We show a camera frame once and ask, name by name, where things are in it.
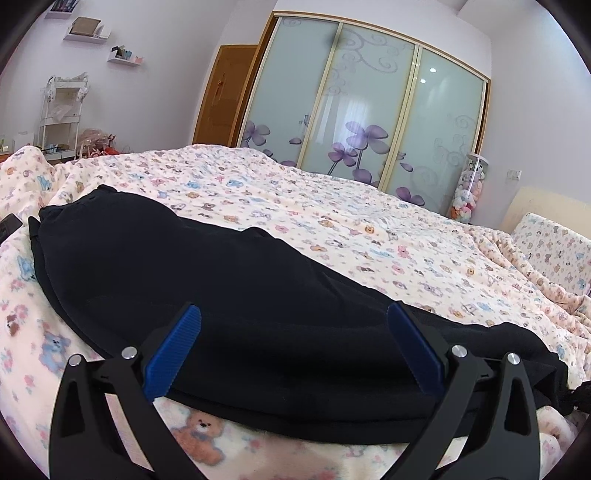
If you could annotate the black pants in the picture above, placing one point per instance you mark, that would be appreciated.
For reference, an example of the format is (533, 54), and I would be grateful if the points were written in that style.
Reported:
(231, 286)

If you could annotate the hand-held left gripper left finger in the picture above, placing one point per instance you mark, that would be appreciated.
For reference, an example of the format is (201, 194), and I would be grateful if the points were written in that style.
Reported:
(173, 350)

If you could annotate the clear tube of plush toys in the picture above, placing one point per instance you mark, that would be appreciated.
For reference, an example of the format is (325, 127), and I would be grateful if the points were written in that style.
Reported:
(468, 194)

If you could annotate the white wall socket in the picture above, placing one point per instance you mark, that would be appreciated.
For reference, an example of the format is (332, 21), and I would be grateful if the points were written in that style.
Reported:
(514, 174)

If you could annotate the bear printed blanket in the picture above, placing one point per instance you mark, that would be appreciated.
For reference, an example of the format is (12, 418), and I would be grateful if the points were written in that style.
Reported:
(323, 207)

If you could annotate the floral glass sliding wardrobe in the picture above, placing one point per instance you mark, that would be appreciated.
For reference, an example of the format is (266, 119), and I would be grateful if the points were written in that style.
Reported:
(295, 92)

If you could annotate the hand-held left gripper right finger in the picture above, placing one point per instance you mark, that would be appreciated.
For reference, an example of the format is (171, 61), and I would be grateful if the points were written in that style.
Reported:
(415, 350)

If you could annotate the wooden door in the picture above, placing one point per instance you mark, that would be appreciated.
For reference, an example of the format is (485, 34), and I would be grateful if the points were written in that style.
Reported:
(221, 101)

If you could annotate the white storage rack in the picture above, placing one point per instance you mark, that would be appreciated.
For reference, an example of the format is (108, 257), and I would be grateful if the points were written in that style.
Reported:
(60, 120)

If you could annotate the white wall shelf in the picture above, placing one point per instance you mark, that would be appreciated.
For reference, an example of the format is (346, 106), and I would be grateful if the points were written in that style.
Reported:
(62, 11)
(85, 32)
(122, 60)

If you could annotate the bear printed pillow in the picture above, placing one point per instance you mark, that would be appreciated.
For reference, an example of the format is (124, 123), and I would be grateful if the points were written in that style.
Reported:
(549, 249)

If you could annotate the cream headboard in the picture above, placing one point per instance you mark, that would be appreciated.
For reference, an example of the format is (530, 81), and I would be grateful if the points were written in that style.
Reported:
(545, 201)

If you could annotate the small black device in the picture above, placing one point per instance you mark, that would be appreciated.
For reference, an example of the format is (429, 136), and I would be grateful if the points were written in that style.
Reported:
(9, 226)

